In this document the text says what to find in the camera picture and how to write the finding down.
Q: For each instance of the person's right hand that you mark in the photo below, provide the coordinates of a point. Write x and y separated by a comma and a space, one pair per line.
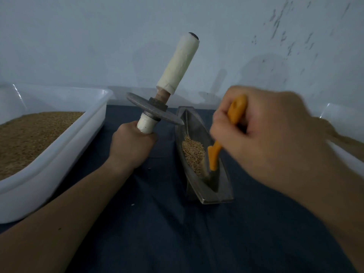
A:
278, 139

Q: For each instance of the person's left hand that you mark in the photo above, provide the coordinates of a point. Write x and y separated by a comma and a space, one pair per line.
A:
129, 147

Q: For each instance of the boat-shaped metal grinding trough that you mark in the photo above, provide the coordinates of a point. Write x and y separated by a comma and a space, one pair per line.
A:
187, 125

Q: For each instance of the small ground grain portion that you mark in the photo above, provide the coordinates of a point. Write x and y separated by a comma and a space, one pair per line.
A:
193, 153

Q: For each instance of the white plastic tray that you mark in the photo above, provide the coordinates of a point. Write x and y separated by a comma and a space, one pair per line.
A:
344, 119
62, 162

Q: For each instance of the person's left forearm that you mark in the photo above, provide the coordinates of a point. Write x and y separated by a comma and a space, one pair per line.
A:
57, 230

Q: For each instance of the dark blue tablecloth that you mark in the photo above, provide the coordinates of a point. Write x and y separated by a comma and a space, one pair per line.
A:
148, 241

